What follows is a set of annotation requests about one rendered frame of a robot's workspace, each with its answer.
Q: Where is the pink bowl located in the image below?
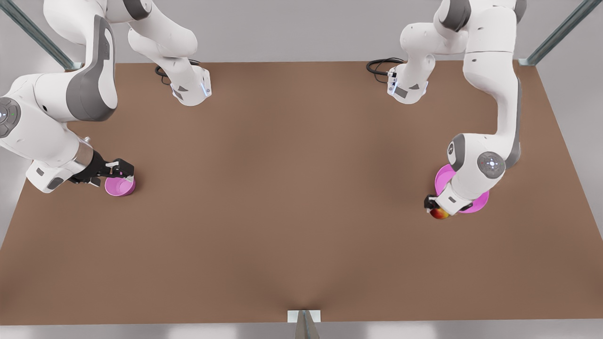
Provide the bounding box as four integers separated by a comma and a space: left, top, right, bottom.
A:
105, 176, 136, 197

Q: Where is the pink plate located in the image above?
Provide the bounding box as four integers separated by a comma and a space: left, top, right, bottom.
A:
434, 164, 490, 214

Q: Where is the black cable loop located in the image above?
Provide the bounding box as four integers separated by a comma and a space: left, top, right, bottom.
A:
367, 57, 407, 84
155, 59, 201, 86

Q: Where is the silver frame post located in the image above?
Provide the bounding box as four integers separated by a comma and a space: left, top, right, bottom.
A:
0, 0, 83, 71
288, 310, 321, 339
518, 0, 603, 66

